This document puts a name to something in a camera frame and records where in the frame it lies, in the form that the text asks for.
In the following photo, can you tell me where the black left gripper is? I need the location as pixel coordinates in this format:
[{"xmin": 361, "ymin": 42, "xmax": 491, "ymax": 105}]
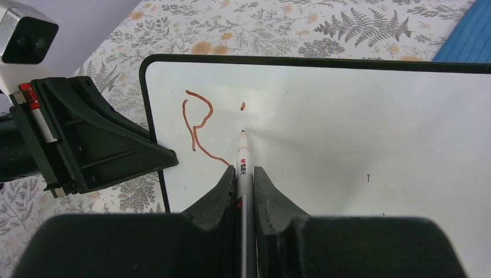
[{"xmin": 9, "ymin": 76, "xmax": 178, "ymax": 198}]

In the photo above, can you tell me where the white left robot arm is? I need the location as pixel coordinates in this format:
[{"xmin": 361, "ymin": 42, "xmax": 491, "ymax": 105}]
[{"xmin": 1, "ymin": 76, "xmax": 178, "ymax": 197}]

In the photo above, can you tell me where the white whiteboard black frame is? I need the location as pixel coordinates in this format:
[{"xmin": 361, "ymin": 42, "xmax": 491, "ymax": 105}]
[{"xmin": 140, "ymin": 54, "xmax": 490, "ymax": 277}]

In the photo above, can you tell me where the blue Pikachu cloth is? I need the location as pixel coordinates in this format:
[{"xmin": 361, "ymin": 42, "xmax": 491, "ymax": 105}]
[{"xmin": 433, "ymin": 0, "xmax": 490, "ymax": 64}]

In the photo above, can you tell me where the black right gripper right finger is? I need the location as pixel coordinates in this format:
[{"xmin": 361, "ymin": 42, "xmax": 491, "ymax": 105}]
[{"xmin": 254, "ymin": 166, "xmax": 466, "ymax": 277}]

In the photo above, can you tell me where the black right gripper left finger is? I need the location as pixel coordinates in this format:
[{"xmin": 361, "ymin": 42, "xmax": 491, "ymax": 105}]
[{"xmin": 13, "ymin": 166, "xmax": 236, "ymax": 277}]

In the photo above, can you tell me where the white whiteboard marker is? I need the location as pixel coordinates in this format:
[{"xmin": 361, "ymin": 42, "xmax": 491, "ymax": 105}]
[{"xmin": 236, "ymin": 130, "xmax": 257, "ymax": 277}]

